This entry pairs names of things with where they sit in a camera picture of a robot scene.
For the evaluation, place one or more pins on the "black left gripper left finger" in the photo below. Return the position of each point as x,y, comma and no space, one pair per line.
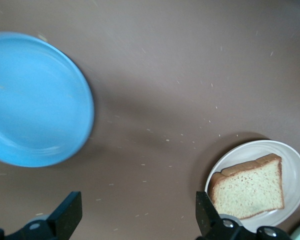
67,212

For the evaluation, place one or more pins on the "blue plate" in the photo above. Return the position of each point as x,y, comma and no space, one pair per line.
35,100

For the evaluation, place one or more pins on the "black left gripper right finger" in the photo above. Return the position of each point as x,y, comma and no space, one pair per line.
205,212

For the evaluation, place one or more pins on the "beige plate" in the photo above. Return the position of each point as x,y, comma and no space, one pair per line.
292,175

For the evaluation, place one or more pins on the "brown table cover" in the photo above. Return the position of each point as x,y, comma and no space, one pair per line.
165,75

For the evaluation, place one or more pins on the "brown bread slice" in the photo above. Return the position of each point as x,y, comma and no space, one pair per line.
247,190

